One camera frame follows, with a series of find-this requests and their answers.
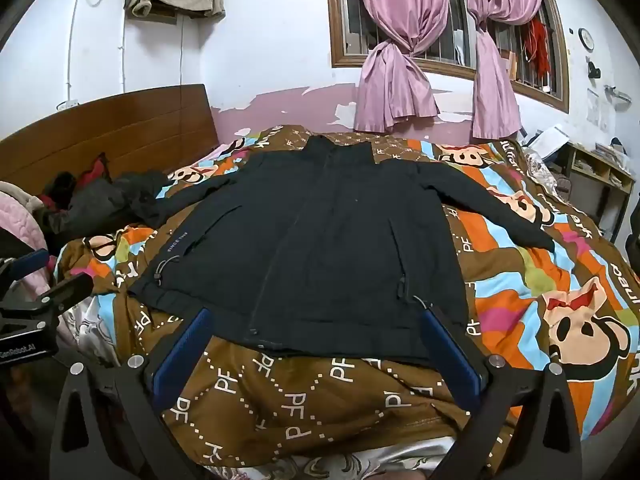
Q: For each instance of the crinkled plastic bag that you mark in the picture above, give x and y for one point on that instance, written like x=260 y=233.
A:
x=547 y=175

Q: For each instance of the black jacket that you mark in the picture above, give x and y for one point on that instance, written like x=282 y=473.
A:
x=325 y=240

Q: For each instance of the pile of dark clothes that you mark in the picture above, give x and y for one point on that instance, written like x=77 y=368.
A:
x=100 y=200

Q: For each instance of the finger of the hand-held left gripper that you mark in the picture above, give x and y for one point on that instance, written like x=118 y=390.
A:
x=29 y=263
x=70 y=291

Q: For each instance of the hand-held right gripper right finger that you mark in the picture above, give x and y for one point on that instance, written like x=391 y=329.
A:
x=452 y=355

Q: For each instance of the black wall hook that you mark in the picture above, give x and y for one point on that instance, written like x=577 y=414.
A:
x=593 y=70

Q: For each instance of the red hanging cloth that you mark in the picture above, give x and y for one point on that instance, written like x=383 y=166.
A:
x=539 y=42

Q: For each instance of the wooden headboard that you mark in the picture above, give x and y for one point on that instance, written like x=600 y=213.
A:
x=125 y=130

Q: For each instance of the round wall clock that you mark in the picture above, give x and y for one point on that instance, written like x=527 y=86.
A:
x=586 y=38

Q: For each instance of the wooden barred window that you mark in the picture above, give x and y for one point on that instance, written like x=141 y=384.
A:
x=334 y=20

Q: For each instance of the printed cartoon blanket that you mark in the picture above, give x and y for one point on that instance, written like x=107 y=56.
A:
x=310 y=400

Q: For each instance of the white box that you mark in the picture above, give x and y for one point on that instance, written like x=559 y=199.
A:
x=549 y=142

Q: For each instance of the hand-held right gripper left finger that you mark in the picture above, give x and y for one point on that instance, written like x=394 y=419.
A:
x=182 y=355

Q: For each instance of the wooden wall box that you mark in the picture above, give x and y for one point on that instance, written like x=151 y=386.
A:
x=155 y=12

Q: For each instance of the pink quilt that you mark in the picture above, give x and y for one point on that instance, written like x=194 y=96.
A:
x=22 y=220

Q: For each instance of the wooden shelf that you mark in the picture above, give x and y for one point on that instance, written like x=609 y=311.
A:
x=600 y=180

